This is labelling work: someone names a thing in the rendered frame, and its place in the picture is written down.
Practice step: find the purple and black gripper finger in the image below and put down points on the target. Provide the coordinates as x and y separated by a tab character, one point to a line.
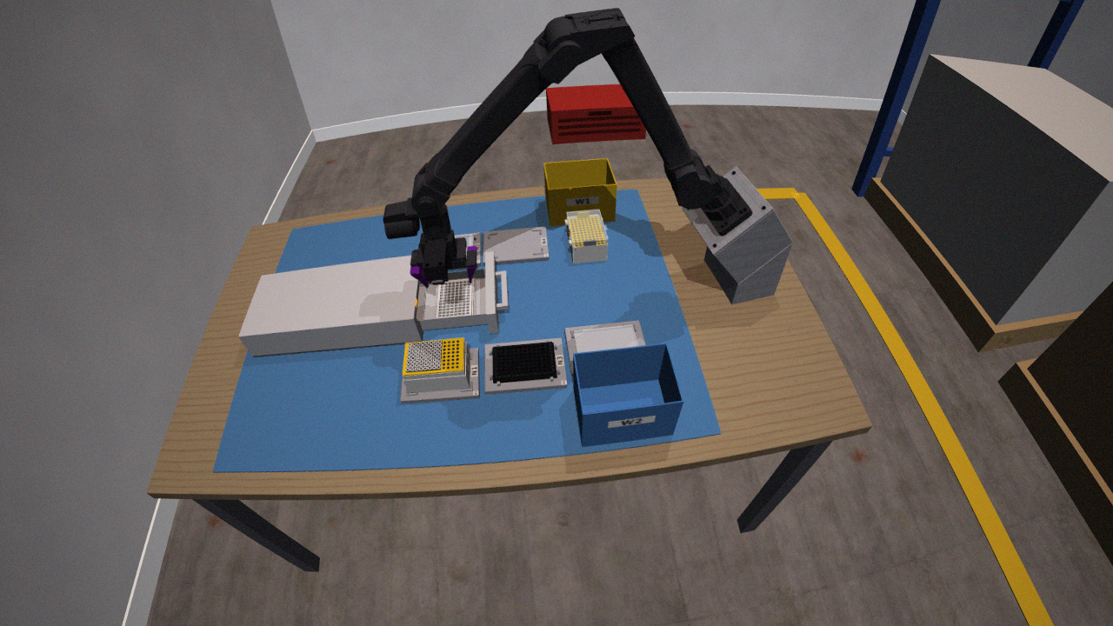
417	274
472	269

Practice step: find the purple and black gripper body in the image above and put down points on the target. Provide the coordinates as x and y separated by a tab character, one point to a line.
460	262

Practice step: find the blue open-top bin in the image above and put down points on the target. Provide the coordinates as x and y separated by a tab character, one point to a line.
613	381

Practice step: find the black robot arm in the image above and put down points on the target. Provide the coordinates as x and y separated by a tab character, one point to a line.
571	40

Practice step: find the blue bench mat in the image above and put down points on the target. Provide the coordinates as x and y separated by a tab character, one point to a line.
340	409

